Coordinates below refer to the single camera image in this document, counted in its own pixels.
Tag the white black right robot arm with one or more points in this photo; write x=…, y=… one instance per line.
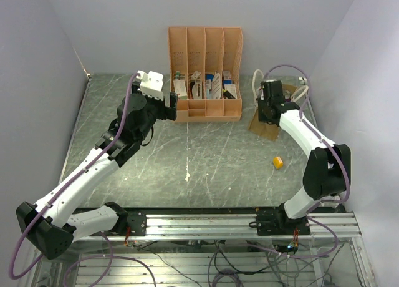
x=327, y=173

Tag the white blue packet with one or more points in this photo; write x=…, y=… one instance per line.
x=213, y=87

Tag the orange plastic file organizer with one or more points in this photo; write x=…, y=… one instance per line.
x=209, y=50

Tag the small yellow block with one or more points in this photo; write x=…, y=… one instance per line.
x=277, y=163

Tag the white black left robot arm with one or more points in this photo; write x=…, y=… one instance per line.
x=51, y=223

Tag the aluminium frame rail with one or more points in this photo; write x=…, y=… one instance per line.
x=237, y=226

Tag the brown canvas bag white handles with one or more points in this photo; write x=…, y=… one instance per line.
x=291, y=93

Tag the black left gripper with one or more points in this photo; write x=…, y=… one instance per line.
x=166, y=112

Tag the white box black item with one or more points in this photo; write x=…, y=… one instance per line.
x=229, y=88

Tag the white red box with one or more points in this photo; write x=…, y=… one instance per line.
x=180, y=89

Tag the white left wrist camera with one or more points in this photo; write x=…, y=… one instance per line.
x=151, y=84

